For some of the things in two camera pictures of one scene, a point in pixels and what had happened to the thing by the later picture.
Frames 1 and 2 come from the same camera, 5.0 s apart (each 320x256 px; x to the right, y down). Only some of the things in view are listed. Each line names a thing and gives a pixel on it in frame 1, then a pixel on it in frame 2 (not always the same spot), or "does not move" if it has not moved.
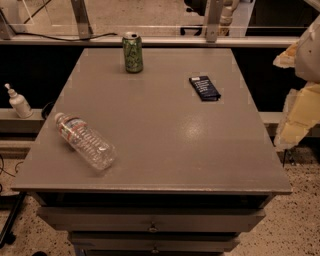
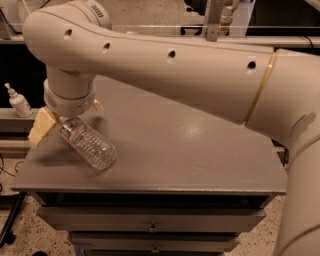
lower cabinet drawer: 153,242 does not move
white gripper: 309,55 to 70,106
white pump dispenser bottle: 19,103 does not move
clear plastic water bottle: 88,143 does not move
